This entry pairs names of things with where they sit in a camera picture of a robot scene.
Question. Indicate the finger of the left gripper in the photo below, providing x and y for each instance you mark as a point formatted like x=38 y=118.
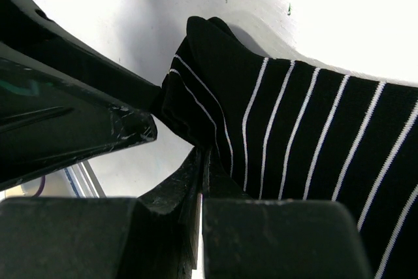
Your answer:
x=50 y=120
x=27 y=31

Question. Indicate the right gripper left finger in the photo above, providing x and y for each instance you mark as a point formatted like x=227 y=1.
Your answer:
x=152 y=236

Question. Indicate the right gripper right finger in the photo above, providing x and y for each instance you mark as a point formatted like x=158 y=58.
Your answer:
x=249 y=238

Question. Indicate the black sock with purple stripes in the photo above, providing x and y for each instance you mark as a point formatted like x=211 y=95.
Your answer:
x=285 y=129

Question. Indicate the aluminium front frame rail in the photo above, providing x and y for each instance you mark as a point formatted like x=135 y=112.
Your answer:
x=83 y=181

